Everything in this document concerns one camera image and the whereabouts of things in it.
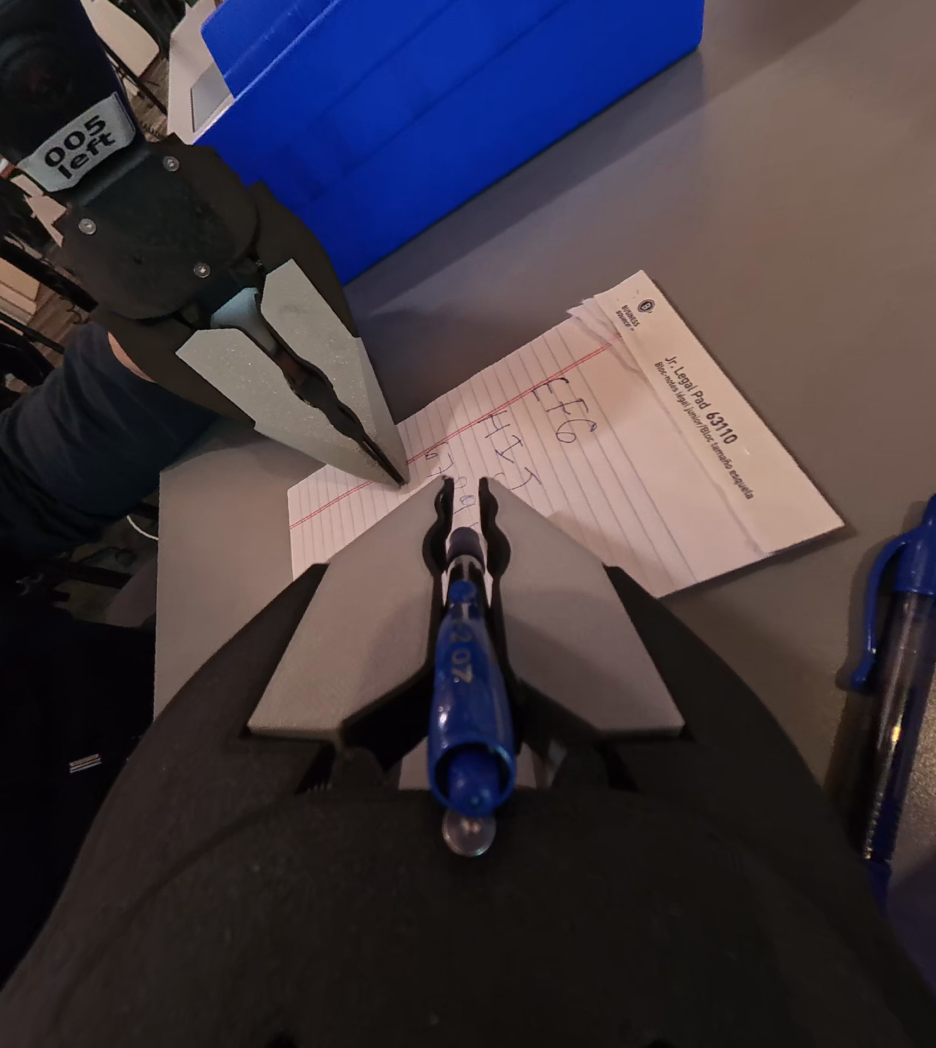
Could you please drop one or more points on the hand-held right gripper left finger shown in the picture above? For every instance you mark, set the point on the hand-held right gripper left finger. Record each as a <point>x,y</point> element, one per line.
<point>337,647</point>

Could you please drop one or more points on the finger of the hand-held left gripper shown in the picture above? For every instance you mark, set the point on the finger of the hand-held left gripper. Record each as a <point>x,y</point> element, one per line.
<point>329,344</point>
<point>271,385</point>

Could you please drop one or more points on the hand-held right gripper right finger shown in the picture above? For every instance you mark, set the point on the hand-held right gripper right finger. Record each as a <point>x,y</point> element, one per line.
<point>591,647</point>

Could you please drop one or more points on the blue retractable pen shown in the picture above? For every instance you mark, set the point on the blue retractable pen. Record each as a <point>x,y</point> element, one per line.
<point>464,688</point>
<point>918,573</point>

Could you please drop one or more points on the white lined notepad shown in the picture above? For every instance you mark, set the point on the white lined notepad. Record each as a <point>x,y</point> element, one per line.
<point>656,458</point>

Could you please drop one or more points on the person's left forearm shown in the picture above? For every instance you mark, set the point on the person's left forearm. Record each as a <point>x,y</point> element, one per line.
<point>50,458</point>

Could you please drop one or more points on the blue plastic bin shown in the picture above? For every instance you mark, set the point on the blue plastic bin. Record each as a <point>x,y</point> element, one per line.
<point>435,123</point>

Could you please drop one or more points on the person's dark clothing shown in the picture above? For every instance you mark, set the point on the person's dark clothing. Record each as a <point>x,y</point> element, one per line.
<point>26,778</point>

